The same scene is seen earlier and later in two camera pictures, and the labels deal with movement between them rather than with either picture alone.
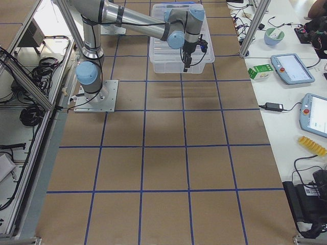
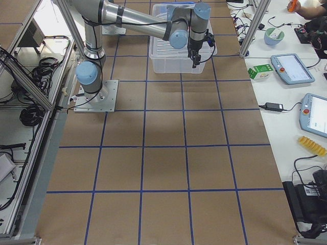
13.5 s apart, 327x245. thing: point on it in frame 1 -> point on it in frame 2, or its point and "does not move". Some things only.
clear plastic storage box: (167, 60) does not move
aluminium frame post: (254, 27) does not move
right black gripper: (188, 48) -> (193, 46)
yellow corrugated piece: (312, 146) does not move
